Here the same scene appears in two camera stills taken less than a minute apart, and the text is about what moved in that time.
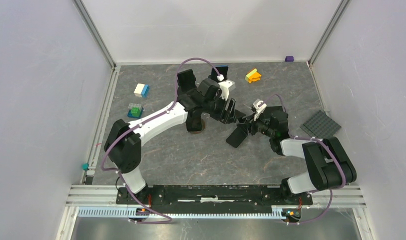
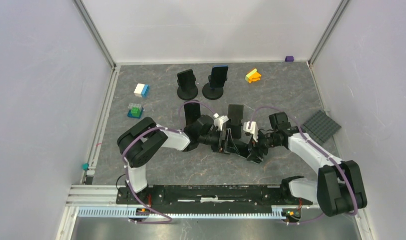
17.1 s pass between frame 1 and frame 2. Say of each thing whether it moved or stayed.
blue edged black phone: stayed
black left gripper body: moved
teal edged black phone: stayed
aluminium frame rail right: stayed
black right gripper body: moved
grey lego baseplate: stayed
